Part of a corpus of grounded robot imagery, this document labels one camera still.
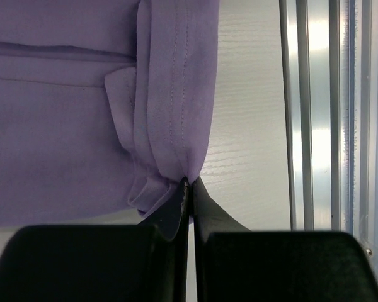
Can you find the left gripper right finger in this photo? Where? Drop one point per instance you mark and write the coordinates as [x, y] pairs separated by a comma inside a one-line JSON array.
[[234, 263]]

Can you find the aluminium rail base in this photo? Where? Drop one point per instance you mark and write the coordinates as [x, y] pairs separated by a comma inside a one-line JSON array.
[[318, 74]]

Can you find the purple t-shirt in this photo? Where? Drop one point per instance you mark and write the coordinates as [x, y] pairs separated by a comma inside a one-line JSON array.
[[104, 105]]

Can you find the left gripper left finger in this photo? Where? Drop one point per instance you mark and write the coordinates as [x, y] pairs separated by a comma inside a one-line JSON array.
[[143, 262]]

